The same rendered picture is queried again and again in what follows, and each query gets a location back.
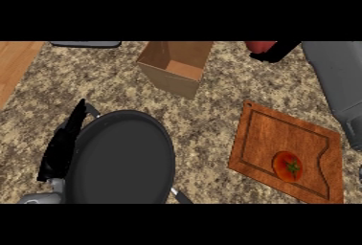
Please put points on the red bell pepper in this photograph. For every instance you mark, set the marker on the red bell pepper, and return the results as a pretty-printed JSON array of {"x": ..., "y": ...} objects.
[{"x": 287, "y": 166}]

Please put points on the brown wooden cutting board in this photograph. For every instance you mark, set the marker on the brown wooden cutting board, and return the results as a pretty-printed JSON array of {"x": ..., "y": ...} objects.
[{"x": 282, "y": 140}]

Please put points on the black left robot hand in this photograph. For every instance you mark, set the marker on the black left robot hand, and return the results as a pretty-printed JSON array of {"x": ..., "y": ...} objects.
[{"x": 59, "y": 150}]

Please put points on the brown cardboard box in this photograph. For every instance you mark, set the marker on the brown cardboard box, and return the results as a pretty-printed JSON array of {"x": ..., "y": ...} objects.
[{"x": 176, "y": 68}]

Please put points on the dark grey flat appliance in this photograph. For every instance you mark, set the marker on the dark grey flat appliance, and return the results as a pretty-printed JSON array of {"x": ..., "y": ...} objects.
[{"x": 84, "y": 43}]

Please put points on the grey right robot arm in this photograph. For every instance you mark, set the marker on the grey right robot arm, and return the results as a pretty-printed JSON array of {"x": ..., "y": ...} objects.
[{"x": 337, "y": 76}]

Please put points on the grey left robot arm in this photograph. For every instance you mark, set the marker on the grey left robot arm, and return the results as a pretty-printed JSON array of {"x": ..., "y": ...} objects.
[{"x": 47, "y": 194}]

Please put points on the dark grey frying pan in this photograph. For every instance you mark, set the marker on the dark grey frying pan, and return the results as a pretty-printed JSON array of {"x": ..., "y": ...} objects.
[{"x": 120, "y": 156}]

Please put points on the red rounded object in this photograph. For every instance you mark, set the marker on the red rounded object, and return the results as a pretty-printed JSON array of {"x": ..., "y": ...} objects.
[{"x": 260, "y": 46}]

